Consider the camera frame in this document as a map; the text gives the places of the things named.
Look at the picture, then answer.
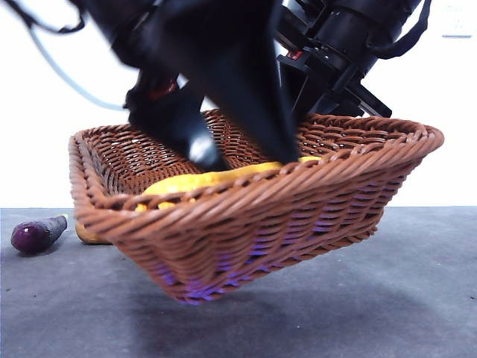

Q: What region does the brown woven wicker basket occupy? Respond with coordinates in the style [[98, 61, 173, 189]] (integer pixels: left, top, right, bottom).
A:
[[68, 109, 446, 305]]

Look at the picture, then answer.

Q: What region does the brown potato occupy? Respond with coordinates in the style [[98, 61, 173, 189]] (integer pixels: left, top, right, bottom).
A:
[[75, 222, 113, 245]]

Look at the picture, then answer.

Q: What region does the purple eggplant with green stem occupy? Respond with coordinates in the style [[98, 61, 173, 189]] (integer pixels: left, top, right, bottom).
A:
[[10, 215, 69, 254]]

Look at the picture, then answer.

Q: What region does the thick black braided cable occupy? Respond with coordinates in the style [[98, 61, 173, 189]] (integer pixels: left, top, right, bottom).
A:
[[367, 0, 434, 60]]

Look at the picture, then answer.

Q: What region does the white wall socket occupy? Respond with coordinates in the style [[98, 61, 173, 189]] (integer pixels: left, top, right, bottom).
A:
[[441, 3, 474, 39]]

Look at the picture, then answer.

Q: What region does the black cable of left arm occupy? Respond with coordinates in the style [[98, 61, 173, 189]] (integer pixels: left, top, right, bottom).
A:
[[2, 0, 86, 34]]

